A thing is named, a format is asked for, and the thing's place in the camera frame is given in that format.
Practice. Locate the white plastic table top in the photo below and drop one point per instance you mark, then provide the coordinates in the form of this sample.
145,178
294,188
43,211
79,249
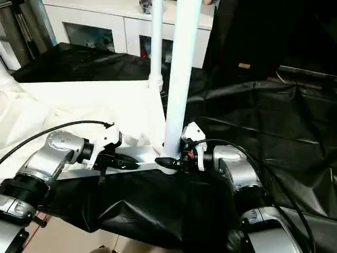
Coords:
65,100

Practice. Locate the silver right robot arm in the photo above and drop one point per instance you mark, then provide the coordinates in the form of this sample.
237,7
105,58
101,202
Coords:
237,171

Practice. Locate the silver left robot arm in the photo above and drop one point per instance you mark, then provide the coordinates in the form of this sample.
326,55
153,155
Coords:
47,158

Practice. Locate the black plastic mat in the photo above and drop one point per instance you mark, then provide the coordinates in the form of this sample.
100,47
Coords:
263,118

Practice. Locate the dark brown rounded object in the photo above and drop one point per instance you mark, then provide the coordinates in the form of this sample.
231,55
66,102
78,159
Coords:
101,249

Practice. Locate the white jar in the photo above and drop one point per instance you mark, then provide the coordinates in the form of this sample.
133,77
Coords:
166,57

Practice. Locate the small yellow label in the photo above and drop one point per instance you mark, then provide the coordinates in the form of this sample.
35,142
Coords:
244,65

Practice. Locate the red bottle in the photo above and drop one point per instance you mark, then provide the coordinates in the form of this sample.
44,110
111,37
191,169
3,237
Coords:
143,52

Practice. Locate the black speaker cabinet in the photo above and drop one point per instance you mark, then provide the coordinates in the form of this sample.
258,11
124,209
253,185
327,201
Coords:
242,34

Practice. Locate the white slanted pipe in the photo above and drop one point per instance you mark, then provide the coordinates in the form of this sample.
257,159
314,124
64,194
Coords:
10,55

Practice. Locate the white sideboard cabinet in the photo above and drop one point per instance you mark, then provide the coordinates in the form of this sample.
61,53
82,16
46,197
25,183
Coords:
105,15

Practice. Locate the black metal rod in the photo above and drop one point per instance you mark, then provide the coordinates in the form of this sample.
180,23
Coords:
308,71

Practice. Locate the grey metal tripod stand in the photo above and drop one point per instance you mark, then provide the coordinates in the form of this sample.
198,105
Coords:
26,34

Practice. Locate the dark bag of small parts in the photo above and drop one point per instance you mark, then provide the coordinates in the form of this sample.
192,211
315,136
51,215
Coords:
146,5

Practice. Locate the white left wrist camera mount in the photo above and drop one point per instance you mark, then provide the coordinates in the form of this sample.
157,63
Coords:
108,137

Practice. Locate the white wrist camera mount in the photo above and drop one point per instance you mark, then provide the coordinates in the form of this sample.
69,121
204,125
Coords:
108,137
193,131

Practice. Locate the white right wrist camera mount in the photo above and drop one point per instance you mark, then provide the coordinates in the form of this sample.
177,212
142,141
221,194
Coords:
193,131

